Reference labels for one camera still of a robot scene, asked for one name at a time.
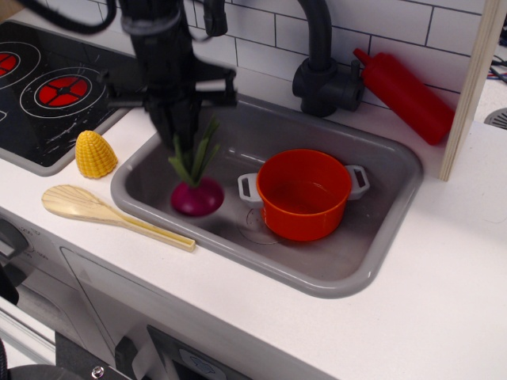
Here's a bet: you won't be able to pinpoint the orange toy pot grey handles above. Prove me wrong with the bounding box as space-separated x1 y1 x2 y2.
238 149 370 241

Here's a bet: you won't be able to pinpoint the wooden toy spoon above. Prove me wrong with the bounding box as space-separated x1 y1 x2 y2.
41 184 196 252

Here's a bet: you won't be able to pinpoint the round metal drain grate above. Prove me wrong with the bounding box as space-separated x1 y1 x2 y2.
484 108 507 130

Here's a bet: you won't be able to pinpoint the red ketchup squeeze bottle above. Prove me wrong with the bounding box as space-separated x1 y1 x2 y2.
353 48 455 146

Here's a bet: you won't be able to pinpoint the dark grey toy faucet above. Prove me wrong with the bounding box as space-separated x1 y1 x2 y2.
203 1 364 116

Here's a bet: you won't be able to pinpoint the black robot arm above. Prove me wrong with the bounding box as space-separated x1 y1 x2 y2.
101 1 237 151

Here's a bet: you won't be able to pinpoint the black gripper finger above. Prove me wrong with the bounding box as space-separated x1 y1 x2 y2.
176 103 201 150
149 106 175 150

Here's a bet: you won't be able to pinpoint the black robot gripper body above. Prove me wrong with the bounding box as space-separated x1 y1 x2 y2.
99 31 237 108

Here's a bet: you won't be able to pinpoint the light wooden side panel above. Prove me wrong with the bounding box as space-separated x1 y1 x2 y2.
438 0 506 181

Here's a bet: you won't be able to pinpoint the grey oven knob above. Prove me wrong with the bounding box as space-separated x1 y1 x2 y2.
0 219 29 260

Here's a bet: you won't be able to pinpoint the black toy stove top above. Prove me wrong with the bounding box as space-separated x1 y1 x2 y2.
1 21 141 177

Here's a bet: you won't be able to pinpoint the yellow toy corn cob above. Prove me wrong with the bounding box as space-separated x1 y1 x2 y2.
75 131 118 179

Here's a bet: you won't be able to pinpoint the black braided cable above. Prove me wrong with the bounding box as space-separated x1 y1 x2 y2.
17 0 119 35

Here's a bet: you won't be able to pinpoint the purple toy beet green leaves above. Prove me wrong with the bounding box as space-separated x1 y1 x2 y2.
167 115 226 218

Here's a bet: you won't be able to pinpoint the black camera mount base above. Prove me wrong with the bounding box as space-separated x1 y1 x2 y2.
1 336 129 379

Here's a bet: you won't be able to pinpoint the grey toy sink basin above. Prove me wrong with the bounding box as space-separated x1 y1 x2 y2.
111 95 423 298

